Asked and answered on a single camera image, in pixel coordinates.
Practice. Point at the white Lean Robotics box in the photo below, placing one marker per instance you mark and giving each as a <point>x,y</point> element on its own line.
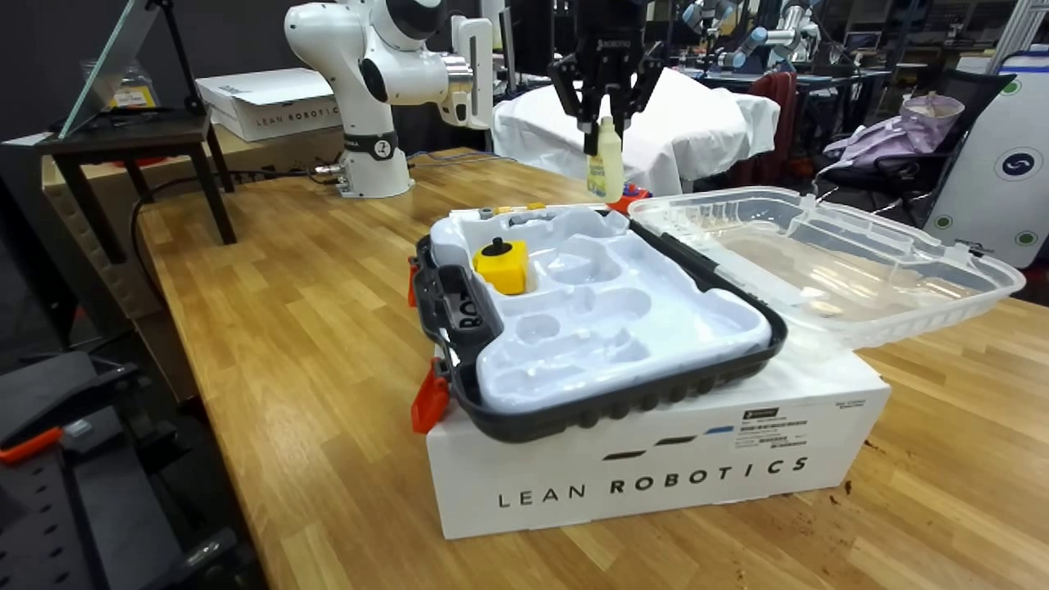
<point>790,426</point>

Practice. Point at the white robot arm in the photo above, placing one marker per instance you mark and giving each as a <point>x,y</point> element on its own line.
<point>378,53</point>

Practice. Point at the black chair with clothes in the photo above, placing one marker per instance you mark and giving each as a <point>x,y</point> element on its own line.
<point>904,160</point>

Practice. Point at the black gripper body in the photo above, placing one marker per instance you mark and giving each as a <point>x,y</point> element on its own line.
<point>608,42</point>

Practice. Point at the clear case lid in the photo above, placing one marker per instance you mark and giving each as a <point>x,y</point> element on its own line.
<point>861,275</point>

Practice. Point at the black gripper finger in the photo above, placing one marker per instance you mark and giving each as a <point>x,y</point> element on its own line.
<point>574,97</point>
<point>631,89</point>

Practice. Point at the yellow block with black knob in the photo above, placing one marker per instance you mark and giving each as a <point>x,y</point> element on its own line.
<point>502,263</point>

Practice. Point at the black side table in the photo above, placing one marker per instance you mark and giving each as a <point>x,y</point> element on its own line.
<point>132,139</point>

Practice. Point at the cream squeeze bottle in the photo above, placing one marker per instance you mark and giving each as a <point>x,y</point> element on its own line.
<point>603,163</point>

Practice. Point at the white machine housing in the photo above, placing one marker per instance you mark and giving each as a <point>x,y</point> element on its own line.
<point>997,187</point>

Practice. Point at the white flat cardboard box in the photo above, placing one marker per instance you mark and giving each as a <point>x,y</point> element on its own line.
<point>274,101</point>

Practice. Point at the orange blue round toy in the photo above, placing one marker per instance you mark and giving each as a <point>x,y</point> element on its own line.
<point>626,199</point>

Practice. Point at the white cloth covered table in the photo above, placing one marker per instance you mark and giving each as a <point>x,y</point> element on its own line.
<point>682,134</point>

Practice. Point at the black tool case base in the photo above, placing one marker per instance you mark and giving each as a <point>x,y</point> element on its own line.
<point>613,317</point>

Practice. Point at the orange case latch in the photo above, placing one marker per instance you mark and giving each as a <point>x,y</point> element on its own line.
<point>430,402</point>

